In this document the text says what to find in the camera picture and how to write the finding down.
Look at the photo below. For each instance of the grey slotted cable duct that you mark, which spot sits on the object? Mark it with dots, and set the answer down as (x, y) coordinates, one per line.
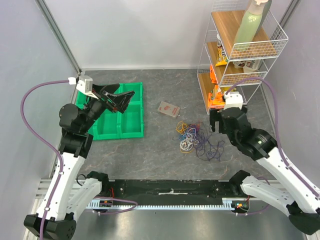
(97, 204)

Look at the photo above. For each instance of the white wire shelf rack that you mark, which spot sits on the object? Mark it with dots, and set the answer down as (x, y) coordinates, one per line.
(267, 45)

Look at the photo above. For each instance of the orange snack box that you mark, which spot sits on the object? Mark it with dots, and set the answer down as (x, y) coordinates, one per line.
(216, 100)

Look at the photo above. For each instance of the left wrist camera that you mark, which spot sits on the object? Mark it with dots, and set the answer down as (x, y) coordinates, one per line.
(85, 85)

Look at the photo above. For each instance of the yellow snack bag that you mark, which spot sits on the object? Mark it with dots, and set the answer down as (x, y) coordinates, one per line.
(222, 59)

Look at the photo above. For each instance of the white snack package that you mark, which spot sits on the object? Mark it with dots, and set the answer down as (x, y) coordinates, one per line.
(248, 66)

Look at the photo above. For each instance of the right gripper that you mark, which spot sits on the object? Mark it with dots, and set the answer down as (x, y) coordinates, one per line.
(222, 118)

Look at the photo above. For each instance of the green spray bottle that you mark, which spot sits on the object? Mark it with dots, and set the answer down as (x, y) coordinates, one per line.
(251, 23)

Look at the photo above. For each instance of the green compartment tray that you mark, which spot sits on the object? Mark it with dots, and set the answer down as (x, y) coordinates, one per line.
(130, 124)

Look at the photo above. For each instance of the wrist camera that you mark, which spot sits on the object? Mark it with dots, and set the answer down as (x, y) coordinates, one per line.
(85, 85)
(233, 99)

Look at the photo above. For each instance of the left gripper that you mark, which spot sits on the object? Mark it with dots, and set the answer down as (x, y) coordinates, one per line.
(120, 101)

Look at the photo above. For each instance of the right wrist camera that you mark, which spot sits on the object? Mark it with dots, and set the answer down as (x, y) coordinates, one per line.
(233, 99)

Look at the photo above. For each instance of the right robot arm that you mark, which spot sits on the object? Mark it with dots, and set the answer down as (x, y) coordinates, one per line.
(300, 201)

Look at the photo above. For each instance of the small grey red box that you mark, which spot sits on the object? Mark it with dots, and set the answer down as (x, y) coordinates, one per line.
(168, 109)

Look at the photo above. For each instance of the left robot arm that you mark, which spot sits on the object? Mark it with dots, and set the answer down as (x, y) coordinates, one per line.
(56, 218)

